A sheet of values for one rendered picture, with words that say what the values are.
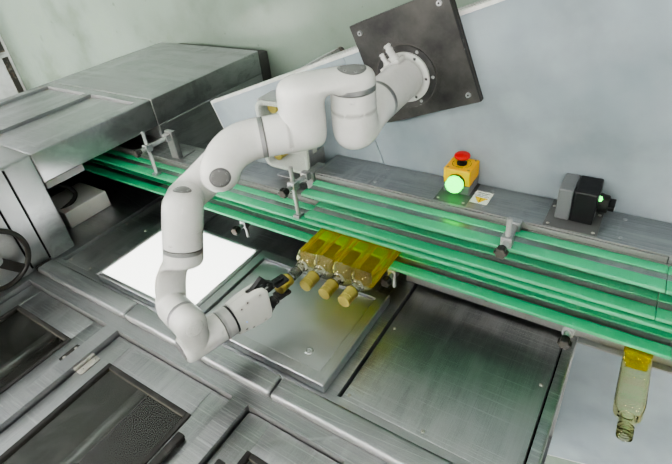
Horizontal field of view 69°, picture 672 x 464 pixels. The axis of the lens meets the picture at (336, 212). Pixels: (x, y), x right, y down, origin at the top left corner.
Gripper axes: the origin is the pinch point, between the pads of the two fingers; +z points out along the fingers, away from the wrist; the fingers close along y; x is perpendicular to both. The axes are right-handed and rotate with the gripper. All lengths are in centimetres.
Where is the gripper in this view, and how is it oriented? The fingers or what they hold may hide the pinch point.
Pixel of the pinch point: (280, 286)
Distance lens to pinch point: 127.7
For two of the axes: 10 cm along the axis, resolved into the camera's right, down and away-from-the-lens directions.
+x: -6.7, -3.7, 6.4
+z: 7.4, -4.4, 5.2
